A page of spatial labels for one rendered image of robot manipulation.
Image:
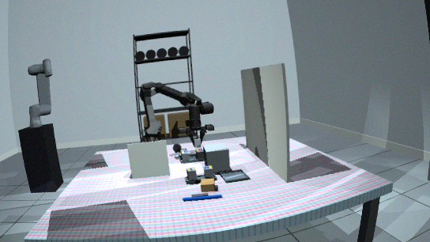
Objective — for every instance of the tan cube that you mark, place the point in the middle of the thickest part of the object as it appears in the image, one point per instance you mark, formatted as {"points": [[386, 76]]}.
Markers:
{"points": [[207, 185]]}

